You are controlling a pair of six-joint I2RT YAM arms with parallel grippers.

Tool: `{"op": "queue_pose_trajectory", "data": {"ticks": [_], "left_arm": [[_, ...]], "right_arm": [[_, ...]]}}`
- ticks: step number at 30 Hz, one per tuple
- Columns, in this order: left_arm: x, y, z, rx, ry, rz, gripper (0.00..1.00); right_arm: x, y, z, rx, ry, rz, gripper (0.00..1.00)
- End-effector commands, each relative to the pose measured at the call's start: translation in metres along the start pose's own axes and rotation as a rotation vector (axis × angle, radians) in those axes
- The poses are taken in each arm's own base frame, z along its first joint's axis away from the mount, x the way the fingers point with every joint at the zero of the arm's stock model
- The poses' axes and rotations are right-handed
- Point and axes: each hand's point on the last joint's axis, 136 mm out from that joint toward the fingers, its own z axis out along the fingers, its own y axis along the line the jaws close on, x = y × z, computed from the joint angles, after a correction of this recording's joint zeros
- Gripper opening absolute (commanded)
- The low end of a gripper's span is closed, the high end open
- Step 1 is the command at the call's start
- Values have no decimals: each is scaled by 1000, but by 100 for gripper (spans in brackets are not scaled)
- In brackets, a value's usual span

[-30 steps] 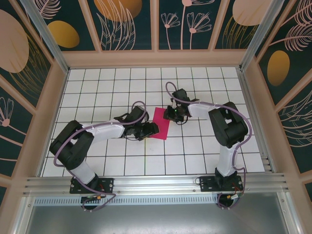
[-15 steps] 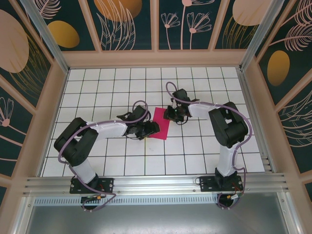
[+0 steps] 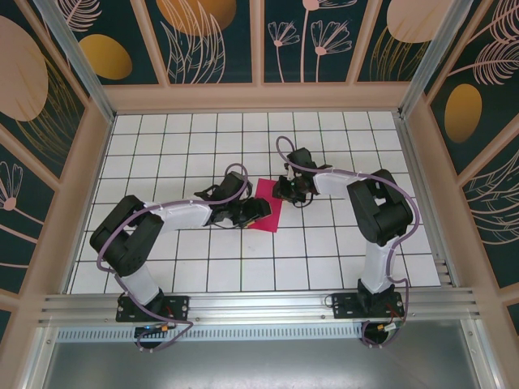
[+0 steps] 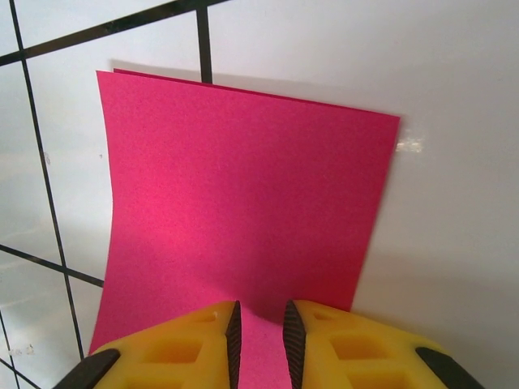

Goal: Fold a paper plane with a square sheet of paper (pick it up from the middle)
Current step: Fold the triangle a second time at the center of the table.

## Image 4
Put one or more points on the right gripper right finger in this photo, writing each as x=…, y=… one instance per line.
x=365, y=352

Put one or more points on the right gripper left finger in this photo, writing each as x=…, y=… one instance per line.
x=174, y=356

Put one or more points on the magenta cloth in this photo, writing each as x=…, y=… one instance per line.
x=251, y=194

